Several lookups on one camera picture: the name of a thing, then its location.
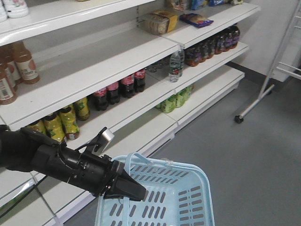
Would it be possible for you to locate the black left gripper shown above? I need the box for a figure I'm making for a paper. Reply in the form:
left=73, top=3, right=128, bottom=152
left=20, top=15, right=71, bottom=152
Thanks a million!
left=68, top=153, right=146, bottom=202

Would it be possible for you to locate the light blue plastic basket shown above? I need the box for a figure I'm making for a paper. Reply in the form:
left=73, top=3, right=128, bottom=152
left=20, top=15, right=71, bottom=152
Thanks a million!
left=95, top=153, right=215, bottom=226

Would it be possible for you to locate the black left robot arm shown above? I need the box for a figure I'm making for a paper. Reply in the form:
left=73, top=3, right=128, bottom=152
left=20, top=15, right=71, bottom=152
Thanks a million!
left=0, top=124, right=146, bottom=202

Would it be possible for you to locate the yellow lemon tea bottle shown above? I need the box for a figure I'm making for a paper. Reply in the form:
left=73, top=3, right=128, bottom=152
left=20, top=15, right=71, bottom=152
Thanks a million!
left=73, top=97, right=90, bottom=121
left=44, top=113, right=66, bottom=142
left=27, top=119, right=47, bottom=135
left=59, top=106, right=79, bottom=140

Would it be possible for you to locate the cola bottle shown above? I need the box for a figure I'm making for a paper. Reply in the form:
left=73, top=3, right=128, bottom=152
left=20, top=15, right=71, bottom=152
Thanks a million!
left=92, top=88, right=108, bottom=111
left=134, top=69, right=146, bottom=93
left=120, top=74, right=135, bottom=98
left=106, top=81, right=120, bottom=105

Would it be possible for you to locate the white store shelving unit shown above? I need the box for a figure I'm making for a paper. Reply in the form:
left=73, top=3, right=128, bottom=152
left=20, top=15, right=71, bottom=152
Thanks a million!
left=0, top=0, right=261, bottom=226

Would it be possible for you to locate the clear water bottle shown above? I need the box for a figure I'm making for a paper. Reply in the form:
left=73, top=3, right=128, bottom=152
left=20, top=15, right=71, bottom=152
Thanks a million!
left=168, top=48, right=185, bottom=82

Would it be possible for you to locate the orange C100 juice bottle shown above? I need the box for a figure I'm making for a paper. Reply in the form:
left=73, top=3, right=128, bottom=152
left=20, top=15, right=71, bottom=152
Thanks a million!
left=13, top=41, right=40, bottom=84
left=1, top=44, right=22, bottom=90
left=0, top=66, right=17, bottom=105

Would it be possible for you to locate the boxed cookies yellow band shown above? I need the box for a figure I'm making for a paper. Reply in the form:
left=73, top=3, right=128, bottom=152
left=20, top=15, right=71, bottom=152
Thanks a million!
left=139, top=9, right=179, bottom=36

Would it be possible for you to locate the white rolling rack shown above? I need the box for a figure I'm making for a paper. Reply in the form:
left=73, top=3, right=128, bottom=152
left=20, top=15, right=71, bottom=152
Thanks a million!
left=234, top=0, right=301, bottom=124

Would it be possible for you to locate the blue snack bag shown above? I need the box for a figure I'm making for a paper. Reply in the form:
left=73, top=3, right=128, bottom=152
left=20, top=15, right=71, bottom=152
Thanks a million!
left=180, top=13, right=214, bottom=28

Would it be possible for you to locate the white peach drink bottle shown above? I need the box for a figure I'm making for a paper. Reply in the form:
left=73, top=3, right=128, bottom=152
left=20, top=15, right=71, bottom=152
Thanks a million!
left=2, top=0, right=29, bottom=18

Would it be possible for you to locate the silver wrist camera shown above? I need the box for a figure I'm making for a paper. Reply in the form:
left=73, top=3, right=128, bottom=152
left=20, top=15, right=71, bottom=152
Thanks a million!
left=91, top=127, right=115, bottom=156

